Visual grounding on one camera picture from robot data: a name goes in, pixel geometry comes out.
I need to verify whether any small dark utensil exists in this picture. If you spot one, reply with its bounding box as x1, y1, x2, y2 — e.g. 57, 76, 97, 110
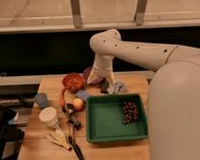
68, 117, 82, 130

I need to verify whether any black chair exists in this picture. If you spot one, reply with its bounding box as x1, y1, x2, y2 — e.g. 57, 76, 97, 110
0, 104, 25, 160

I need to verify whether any red bowl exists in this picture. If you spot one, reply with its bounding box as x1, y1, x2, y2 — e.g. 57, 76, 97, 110
62, 73, 85, 93

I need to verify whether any blue cloth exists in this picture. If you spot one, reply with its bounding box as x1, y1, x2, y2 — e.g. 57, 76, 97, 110
75, 90, 89, 100

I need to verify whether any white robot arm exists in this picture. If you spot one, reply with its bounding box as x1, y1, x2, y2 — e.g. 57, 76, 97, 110
87, 29, 200, 160

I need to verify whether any metal cup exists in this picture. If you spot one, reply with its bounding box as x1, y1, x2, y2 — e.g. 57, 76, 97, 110
63, 104, 75, 115

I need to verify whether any green plastic tray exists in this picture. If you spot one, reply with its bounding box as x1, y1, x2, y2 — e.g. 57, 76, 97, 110
86, 94, 148, 143

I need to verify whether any blue-grey cup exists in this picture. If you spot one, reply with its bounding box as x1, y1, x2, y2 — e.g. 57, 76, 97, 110
34, 93, 49, 109

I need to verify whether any grey crumpled cloth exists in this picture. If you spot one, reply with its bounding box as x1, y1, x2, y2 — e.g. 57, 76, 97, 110
100, 80, 126, 94

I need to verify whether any black handled knife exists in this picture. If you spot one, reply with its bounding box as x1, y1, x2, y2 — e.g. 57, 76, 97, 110
66, 123, 87, 160

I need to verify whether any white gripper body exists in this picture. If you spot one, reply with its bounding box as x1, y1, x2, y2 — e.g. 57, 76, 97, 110
87, 64, 115, 84

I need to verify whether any white paper cup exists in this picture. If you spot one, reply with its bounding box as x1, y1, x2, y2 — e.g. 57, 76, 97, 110
39, 107, 59, 129

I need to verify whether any peach fruit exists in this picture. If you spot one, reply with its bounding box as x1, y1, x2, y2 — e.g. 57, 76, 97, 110
72, 97, 85, 112

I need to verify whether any dark grape bunch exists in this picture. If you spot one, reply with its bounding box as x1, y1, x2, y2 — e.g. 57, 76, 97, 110
123, 101, 139, 124

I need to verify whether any purple plate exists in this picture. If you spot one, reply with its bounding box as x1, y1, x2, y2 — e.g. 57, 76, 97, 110
82, 67, 103, 85

